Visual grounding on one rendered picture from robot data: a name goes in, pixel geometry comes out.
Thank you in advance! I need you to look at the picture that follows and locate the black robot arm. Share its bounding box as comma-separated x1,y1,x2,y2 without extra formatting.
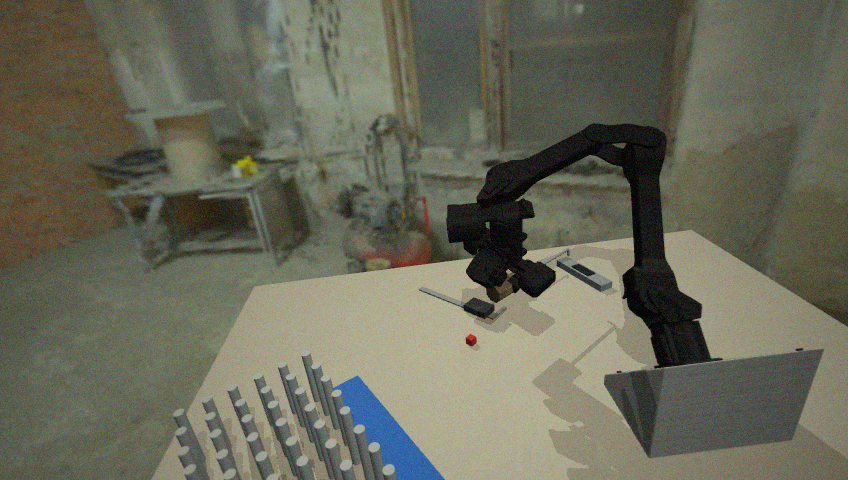
446,123,720,368

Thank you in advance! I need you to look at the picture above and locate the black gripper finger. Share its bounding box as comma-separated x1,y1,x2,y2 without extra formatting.
507,275,520,293

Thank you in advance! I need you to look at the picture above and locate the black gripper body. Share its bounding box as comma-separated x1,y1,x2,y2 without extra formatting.
463,227,556,298

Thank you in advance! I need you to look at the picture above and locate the blue flat strip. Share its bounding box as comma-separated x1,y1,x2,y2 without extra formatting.
333,375,445,480

